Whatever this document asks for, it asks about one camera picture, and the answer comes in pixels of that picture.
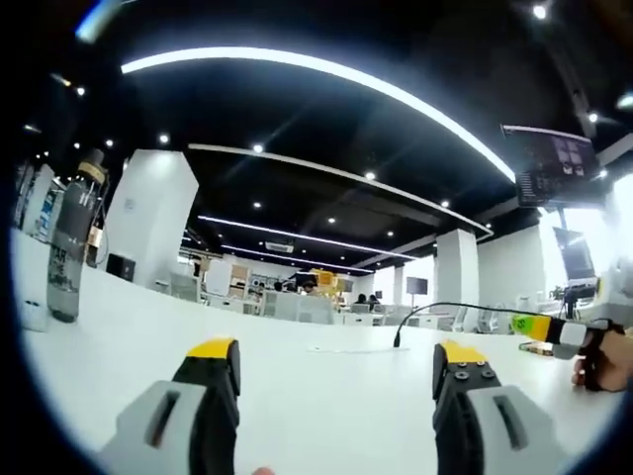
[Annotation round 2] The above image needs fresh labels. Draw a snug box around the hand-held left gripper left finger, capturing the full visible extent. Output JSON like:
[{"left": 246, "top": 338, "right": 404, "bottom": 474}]
[{"left": 98, "top": 336, "right": 242, "bottom": 475}]

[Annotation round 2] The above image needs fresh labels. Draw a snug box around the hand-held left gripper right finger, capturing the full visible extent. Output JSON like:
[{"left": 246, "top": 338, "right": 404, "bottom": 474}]
[{"left": 431, "top": 339, "right": 570, "bottom": 475}]

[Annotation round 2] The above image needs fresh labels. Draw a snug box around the black data cable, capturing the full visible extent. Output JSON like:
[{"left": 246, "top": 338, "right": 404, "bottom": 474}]
[{"left": 393, "top": 302, "right": 518, "bottom": 348}]

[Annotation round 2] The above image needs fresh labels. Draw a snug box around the white desk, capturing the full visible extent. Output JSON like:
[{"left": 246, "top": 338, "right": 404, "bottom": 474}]
[{"left": 9, "top": 230, "right": 633, "bottom": 475}]

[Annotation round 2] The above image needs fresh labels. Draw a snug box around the person's right hand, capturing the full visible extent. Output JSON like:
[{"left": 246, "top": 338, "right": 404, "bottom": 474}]
[{"left": 572, "top": 319, "right": 633, "bottom": 393}]

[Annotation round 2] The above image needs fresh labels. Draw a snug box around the row of white office chairs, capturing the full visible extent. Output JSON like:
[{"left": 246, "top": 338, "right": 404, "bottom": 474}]
[{"left": 434, "top": 296, "right": 520, "bottom": 333}]

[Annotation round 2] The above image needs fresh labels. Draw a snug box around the white pillar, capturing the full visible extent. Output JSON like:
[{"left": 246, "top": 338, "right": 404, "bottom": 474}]
[
  {"left": 106, "top": 149, "right": 199, "bottom": 288},
  {"left": 434, "top": 228, "right": 480, "bottom": 318}
]

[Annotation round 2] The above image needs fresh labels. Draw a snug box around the screen on stand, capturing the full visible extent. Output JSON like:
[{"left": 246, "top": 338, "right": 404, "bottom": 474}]
[{"left": 406, "top": 277, "right": 429, "bottom": 311}]

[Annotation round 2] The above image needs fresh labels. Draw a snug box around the hanging dark monitor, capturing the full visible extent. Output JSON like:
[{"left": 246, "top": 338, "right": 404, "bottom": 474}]
[{"left": 501, "top": 124, "right": 602, "bottom": 207}]

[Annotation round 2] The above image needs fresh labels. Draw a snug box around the white office partition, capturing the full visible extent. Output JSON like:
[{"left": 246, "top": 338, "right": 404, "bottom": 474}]
[{"left": 261, "top": 289, "right": 335, "bottom": 326}]

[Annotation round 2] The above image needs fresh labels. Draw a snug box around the black box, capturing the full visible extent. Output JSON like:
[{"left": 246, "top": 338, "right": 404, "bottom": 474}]
[{"left": 106, "top": 253, "right": 136, "bottom": 282}]

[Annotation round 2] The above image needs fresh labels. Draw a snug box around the yellow storage rack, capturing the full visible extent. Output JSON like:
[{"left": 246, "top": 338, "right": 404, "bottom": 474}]
[{"left": 311, "top": 269, "right": 342, "bottom": 298}]

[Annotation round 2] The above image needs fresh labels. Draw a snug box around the small white device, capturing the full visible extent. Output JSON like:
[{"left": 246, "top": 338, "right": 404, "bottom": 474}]
[{"left": 22, "top": 296, "right": 50, "bottom": 333}]

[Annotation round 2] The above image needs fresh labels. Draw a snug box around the clear grey water bottle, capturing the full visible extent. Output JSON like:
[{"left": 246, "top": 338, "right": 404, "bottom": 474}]
[{"left": 45, "top": 147, "right": 109, "bottom": 323}]

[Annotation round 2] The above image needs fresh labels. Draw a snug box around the curved ceiling light strip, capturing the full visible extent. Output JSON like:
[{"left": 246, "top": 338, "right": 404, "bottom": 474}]
[
  {"left": 187, "top": 142, "right": 495, "bottom": 237},
  {"left": 121, "top": 47, "right": 518, "bottom": 182}
]

